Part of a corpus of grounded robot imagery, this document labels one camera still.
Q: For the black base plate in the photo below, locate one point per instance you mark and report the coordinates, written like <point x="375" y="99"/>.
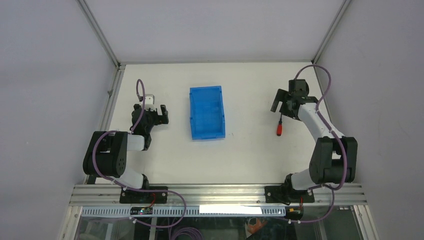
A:
<point x="160" y="196"/>
<point x="286" y="195"/>

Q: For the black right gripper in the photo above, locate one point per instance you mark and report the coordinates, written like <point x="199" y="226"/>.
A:
<point x="279" y="97"/>

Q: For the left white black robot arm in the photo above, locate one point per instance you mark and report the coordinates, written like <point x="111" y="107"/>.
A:
<point x="106" y="155"/>

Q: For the blue plastic bin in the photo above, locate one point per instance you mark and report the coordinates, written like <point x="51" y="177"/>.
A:
<point x="207" y="115"/>

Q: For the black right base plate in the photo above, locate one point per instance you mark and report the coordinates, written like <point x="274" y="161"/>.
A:
<point x="286" y="195"/>

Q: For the orange object under table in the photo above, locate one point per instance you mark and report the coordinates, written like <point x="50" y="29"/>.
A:
<point x="254" y="224"/>

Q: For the red and black screwdriver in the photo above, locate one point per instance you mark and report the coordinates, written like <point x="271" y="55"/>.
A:
<point x="279" y="129"/>

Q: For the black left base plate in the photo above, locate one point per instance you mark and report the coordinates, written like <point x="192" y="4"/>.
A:
<point x="160" y="196"/>

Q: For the aluminium front rail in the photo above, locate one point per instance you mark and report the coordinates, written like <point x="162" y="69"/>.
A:
<point x="213" y="194"/>

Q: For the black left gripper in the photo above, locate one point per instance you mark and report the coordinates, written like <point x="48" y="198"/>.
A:
<point x="159" y="119"/>

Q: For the white slotted cable duct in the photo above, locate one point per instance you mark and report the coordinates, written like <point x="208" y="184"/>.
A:
<point x="180" y="211"/>

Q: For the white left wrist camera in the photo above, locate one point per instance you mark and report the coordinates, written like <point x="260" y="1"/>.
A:
<point x="148" y="102"/>

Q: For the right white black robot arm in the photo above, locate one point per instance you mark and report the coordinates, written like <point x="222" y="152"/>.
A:
<point x="333" y="160"/>

